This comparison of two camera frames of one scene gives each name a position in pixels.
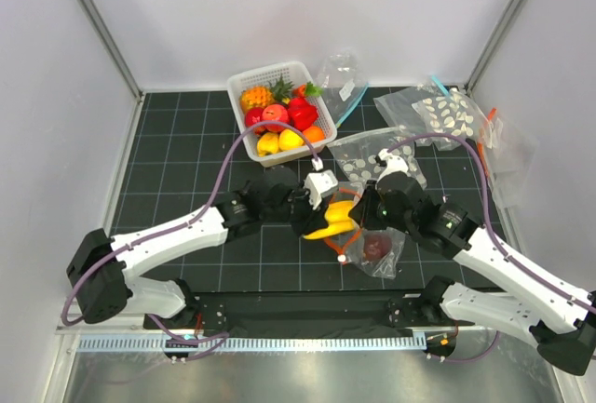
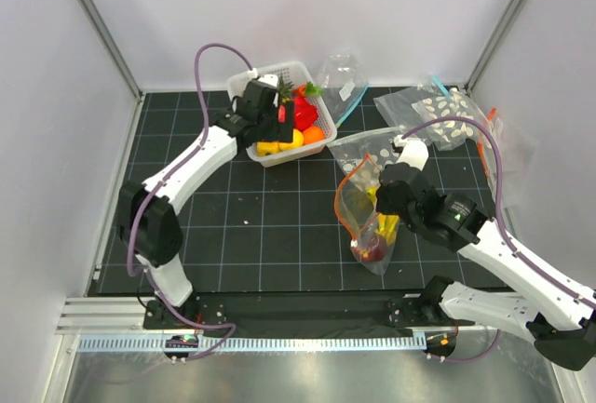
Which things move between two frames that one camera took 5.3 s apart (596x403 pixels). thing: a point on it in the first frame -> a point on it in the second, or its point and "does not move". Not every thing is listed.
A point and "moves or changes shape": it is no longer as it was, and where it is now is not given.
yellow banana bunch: (338, 219) moves or changes shape
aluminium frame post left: (87, 2) does not move
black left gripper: (314, 220) -> (281, 131)
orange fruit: (314, 134) does not move
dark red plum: (376, 248) does not move
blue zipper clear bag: (342, 80) does not move
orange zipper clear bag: (378, 250) moves or changes shape
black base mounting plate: (302, 314) does not move
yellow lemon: (290, 140) does not move
